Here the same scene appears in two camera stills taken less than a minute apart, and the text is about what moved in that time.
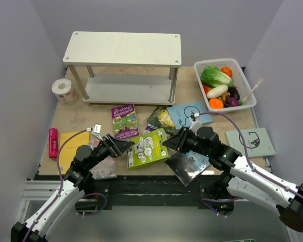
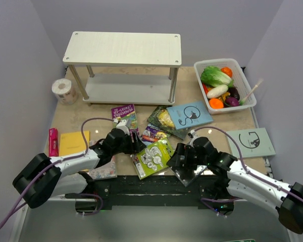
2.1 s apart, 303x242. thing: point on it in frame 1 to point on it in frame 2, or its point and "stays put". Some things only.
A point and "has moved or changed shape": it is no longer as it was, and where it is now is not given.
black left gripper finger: x=120 y=145 to x=135 y=138
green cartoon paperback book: x=148 y=148 has moved or changed shape
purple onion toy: x=232 y=101 stays put
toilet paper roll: x=65 y=91 stays put
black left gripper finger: x=121 y=146 to x=140 y=146
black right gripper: x=179 y=141 to x=184 y=149
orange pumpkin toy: x=228 y=70 stays put
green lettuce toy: x=213 y=75 stays put
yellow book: x=68 y=151 stays put
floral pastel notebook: x=106 y=169 stays put
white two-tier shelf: x=112 y=67 stays put
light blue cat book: x=180 y=114 stays put
